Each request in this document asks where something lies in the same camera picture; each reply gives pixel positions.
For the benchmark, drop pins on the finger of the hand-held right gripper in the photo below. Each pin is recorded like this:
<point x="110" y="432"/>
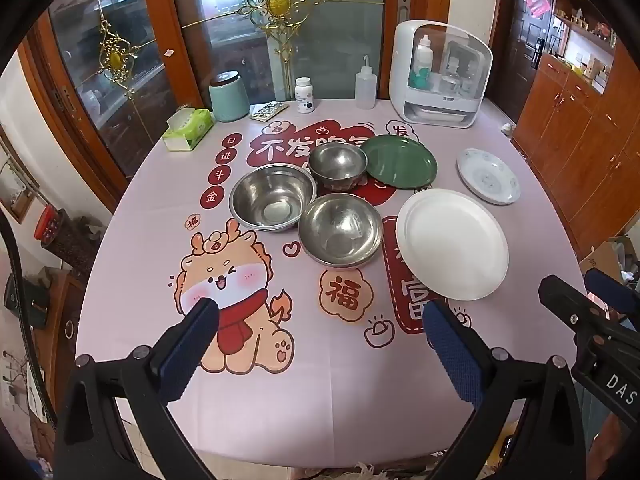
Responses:
<point x="565" y="300"/>
<point x="612" y="287"/>

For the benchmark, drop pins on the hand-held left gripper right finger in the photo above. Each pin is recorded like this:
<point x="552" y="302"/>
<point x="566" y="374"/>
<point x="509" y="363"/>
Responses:
<point x="455" y="360"/>

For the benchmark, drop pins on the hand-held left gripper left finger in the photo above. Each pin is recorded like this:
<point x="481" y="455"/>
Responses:
<point x="190" y="350"/>

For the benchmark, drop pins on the plain white plate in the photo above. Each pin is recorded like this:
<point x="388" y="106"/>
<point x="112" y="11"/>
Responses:
<point x="450" y="242"/>

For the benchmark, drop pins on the patterned white plate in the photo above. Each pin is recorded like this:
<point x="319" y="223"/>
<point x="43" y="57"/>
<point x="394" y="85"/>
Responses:
<point x="487" y="175"/>

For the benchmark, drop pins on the large steel bowl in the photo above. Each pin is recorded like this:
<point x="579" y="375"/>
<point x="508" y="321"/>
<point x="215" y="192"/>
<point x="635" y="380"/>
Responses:
<point x="272" y="200"/>

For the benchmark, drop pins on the medium steel bowl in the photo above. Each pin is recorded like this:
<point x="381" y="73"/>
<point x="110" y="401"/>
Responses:
<point x="340" y="232"/>

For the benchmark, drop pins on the green plate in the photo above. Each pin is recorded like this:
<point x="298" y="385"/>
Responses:
<point x="400" y="162"/>

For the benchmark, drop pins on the small steel bowl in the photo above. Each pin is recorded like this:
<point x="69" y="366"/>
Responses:
<point x="336" y="162"/>

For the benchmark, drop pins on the cardboard box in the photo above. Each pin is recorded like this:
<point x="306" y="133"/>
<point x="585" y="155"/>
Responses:
<point x="602" y="257"/>

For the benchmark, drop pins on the pink printed tablecloth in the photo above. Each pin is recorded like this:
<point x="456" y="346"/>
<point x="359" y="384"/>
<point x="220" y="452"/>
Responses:
<point x="150" y="240"/>

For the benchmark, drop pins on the wooden side table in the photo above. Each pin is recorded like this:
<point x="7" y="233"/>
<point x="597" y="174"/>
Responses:
<point x="65" y="320"/>

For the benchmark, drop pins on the wooden cabinet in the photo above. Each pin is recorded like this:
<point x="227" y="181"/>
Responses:
<point x="575" y="145"/>

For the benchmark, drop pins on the black device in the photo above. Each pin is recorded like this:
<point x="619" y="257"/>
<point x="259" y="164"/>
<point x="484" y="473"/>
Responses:
<point x="27" y="302"/>

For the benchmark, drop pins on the small white object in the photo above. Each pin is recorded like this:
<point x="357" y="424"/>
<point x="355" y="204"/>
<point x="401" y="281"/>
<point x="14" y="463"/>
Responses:
<point x="507" y="130"/>

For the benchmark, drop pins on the red lidded jar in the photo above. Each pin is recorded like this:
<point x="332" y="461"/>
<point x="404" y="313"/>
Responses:
<point x="47" y="225"/>

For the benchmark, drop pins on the green tissue box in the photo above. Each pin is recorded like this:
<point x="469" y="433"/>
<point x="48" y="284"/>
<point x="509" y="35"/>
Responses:
<point x="192" y="127"/>

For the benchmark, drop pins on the clear glass bottle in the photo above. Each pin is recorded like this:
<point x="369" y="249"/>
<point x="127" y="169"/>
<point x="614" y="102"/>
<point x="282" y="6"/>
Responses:
<point x="451" y="77"/>
<point x="470" y="80"/>

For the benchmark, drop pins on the black door lock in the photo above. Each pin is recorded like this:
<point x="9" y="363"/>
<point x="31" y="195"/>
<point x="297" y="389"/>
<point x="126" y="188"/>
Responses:
<point x="538" y="54"/>

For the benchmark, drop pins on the dark wooden door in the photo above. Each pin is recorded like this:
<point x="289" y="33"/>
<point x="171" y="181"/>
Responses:
<point x="515" y="60"/>

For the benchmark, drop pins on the silver blister pack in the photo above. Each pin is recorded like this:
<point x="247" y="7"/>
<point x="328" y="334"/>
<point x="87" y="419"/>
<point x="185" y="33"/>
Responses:
<point x="269" y="111"/>

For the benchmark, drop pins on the teal canister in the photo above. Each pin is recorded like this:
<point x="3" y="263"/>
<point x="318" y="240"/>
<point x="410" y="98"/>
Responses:
<point x="229" y="100"/>

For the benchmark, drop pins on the white dropper bottle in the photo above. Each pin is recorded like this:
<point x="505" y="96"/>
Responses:
<point x="424" y="62"/>

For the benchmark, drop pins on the white pill bottle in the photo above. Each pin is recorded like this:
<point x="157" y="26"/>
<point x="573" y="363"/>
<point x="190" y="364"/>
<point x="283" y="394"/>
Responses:
<point x="304" y="97"/>

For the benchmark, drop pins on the white storage cabinet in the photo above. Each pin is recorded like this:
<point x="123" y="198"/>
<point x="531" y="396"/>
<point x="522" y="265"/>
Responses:
<point x="402" y="75"/>

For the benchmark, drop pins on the clear squeeze bottle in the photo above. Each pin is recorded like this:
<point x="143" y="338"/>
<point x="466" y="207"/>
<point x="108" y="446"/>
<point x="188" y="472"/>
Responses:
<point x="365" y="87"/>

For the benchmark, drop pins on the red door decoration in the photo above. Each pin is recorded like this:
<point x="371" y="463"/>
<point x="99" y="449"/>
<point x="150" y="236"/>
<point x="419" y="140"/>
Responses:
<point x="537" y="2"/>

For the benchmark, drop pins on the gold door ornament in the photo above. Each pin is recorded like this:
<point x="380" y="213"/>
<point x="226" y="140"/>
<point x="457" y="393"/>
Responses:
<point x="116" y="57"/>
<point x="277" y="2"/>

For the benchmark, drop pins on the wooden framed glass door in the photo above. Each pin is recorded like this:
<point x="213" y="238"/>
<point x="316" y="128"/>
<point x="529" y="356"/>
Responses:
<point x="85" y="35"/>
<point x="330" y="35"/>

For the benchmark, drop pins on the wooden picture frame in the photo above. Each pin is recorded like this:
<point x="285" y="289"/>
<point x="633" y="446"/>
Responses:
<point x="15" y="185"/>

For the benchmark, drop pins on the wooden wall shelf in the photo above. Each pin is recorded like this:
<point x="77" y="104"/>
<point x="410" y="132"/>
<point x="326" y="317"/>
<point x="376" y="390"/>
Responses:
<point x="580" y="25"/>

